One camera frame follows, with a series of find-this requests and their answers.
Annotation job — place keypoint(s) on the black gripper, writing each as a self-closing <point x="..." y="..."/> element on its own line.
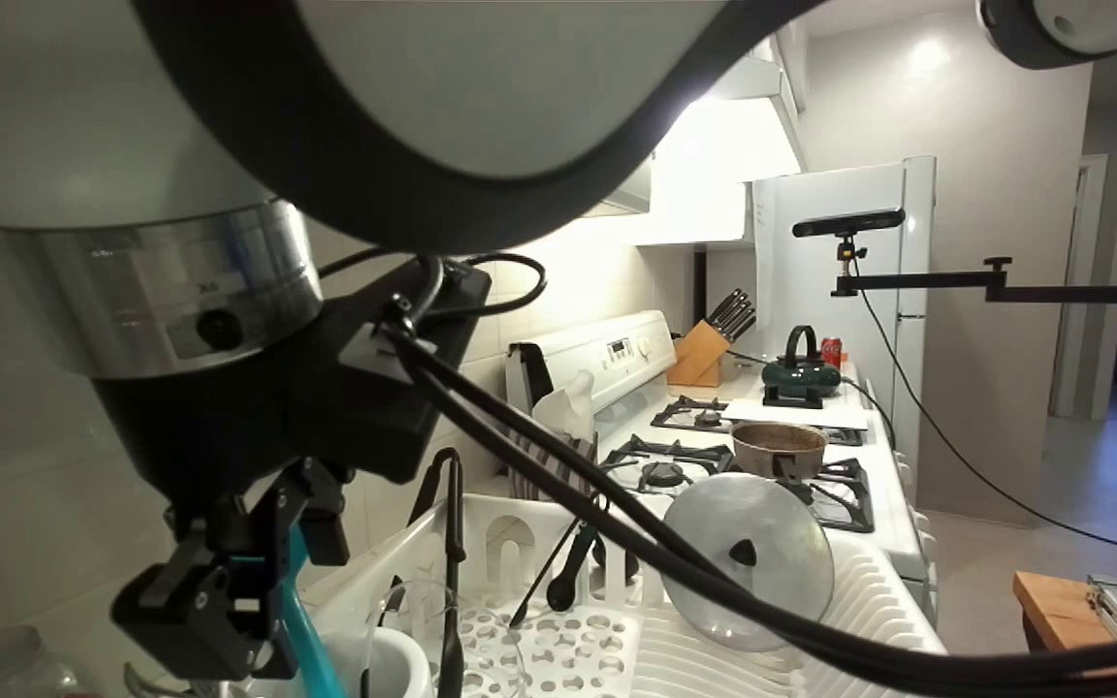
<point x="233" y="412"/>

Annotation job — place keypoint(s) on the metal spoon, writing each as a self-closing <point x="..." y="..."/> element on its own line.
<point x="394" y="602"/>

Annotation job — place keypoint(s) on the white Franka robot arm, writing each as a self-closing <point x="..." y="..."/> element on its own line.
<point x="93" y="129"/>

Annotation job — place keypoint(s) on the teal slotted spatula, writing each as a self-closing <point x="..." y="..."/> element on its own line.
<point x="314" y="646"/>

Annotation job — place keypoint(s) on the black ladle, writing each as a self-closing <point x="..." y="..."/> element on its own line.
<point x="567" y="582"/>

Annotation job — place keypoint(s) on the white towel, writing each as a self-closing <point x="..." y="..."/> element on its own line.
<point x="567" y="400"/>

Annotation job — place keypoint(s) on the white gas stove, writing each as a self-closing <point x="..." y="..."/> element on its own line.
<point x="584" y="356"/>

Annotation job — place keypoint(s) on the wooden knife block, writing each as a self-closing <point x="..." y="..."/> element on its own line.
<point x="701" y="356"/>

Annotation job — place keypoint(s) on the glass pot lid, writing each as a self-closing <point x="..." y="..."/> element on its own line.
<point x="765" y="545"/>

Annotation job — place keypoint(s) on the brown cooking pot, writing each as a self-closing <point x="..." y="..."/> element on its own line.
<point x="777" y="452"/>

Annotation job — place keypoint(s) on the dark green kettle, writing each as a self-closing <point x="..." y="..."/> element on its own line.
<point x="801" y="381"/>

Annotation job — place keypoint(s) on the white range hood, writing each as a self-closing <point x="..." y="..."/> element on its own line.
<point x="713" y="167"/>

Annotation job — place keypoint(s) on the small red container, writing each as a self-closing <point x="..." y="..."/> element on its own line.
<point x="832" y="352"/>

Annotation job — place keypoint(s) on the white plastic dish rack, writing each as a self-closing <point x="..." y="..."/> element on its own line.
<point x="893" y="621"/>

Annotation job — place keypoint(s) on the black stereo camera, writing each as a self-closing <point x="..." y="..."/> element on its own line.
<point x="850" y="222"/>

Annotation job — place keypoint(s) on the camera tripod arm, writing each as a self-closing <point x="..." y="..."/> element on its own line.
<point x="999" y="500"/>

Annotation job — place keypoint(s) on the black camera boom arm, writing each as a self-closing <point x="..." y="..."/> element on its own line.
<point x="1047" y="293"/>

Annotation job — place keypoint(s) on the white hallway door frame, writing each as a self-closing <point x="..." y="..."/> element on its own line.
<point x="1084" y="233"/>

